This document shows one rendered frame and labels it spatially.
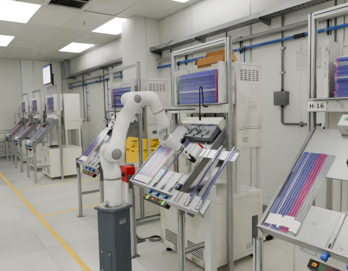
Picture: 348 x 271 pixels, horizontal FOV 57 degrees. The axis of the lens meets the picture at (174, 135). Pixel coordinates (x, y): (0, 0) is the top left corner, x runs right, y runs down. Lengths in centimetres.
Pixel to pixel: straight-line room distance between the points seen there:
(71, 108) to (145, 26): 227
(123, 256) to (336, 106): 163
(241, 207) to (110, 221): 118
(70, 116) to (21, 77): 428
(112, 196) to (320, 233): 126
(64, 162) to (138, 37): 290
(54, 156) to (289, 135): 458
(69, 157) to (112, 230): 479
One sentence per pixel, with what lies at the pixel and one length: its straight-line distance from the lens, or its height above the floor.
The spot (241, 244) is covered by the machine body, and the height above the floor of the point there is 18.
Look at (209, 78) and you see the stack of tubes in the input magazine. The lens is 265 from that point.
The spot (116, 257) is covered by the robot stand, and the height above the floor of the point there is 38.
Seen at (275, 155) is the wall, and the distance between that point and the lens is 413.
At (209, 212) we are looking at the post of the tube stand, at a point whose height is 65.
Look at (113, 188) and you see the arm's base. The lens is 218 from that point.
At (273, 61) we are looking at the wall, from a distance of 415.
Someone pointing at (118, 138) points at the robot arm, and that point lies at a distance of 214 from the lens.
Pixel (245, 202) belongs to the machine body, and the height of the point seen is 54.
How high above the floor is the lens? 134
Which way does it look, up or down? 5 degrees down
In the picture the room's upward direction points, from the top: 1 degrees counter-clockwise
